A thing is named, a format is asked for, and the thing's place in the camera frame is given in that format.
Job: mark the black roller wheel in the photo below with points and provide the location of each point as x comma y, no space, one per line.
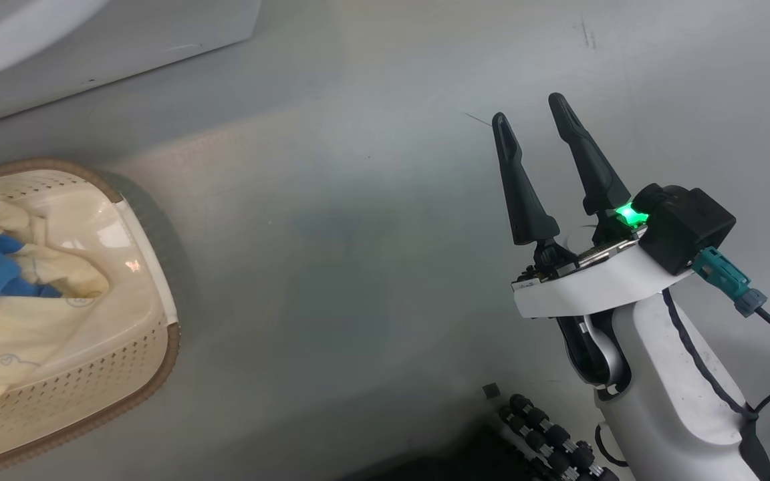
552,437

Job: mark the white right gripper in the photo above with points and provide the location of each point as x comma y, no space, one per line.
599,284

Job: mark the cream perforated laundry basket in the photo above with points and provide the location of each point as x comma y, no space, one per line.
124,321

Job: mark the white Hisense washing machine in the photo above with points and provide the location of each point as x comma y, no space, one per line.
158,40

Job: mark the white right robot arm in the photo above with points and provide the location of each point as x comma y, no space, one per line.
659,414

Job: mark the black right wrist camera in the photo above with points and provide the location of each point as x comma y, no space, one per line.
686,227

